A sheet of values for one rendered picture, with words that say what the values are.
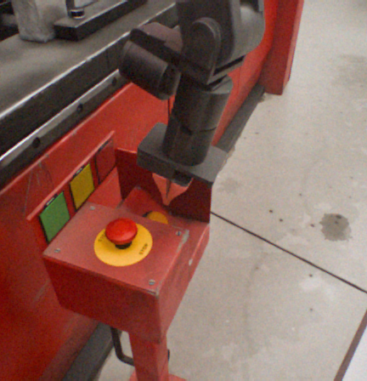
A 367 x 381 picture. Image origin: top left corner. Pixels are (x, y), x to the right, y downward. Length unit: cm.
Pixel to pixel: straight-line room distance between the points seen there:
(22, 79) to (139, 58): 30
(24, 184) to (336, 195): 146
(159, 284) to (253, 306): 95
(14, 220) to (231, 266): 96
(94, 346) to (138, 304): 79
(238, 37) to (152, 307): 30
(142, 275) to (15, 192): 29
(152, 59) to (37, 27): 43
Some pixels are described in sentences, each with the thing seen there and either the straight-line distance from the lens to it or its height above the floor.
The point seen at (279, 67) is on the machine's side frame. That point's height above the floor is 18.
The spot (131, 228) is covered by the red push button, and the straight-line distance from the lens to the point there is 47.
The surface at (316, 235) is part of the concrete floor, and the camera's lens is 165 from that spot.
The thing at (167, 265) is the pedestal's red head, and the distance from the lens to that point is 47.
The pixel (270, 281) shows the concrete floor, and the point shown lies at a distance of 145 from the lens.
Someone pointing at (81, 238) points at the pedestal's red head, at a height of 78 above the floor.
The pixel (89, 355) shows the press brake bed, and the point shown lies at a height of 5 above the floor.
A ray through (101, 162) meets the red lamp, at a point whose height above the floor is 82.
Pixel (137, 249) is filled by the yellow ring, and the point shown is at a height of 78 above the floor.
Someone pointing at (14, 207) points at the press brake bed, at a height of 73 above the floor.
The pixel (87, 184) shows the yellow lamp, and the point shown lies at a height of 81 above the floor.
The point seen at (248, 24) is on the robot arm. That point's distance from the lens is 39.
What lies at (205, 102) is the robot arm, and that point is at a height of 95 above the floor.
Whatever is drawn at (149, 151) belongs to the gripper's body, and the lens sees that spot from 47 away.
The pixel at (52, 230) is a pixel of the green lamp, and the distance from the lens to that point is 50.
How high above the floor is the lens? 115
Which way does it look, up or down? 42 degrees down
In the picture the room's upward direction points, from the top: straight up
